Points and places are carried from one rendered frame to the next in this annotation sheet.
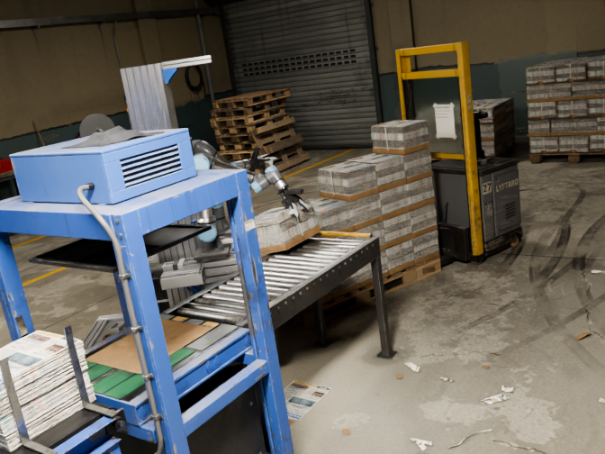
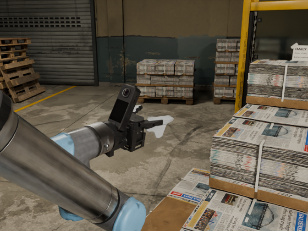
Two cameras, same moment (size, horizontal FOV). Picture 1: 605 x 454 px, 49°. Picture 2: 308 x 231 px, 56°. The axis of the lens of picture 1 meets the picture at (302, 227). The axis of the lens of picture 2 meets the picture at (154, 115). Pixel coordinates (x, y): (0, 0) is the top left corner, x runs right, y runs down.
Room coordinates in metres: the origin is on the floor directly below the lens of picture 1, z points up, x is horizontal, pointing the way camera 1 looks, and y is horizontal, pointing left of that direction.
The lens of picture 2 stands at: (4.24, 0.52, 1.46)
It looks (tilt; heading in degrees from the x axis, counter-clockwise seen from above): 16 degrees down; 333
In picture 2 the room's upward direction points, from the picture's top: straight up
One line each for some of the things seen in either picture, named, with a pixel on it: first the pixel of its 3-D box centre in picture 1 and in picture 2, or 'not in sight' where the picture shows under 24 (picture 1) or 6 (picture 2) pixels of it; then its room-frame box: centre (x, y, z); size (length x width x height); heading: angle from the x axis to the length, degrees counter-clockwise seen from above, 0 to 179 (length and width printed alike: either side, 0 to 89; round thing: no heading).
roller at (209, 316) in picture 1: (211, 317); not in sight; (3.06, 0.52, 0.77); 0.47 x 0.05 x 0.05; 53
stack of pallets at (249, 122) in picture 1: (255, 131); (0, 67); (11.72, 0.59, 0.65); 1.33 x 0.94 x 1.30; 147
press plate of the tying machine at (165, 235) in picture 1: (121, 245); not in sight; (2.72, 0.78, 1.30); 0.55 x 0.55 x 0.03; 53
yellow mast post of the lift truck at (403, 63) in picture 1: (411, 149); (243, 96); (5.84, -1.08, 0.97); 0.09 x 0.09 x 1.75; 33
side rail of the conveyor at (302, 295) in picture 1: (318, 285); not in sight; (3.38, -0.04, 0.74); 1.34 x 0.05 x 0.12; 143
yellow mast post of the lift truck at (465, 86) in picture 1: (468, 152); not in sight; (5.29, -1.44, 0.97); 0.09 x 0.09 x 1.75; 33
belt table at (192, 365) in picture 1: (148, 360); not in sight; (2.72, 0.78, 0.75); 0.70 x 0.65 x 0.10; 143
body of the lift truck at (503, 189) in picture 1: (472, 204); not in sight; (5.77, -1.57, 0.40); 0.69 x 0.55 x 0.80; 33
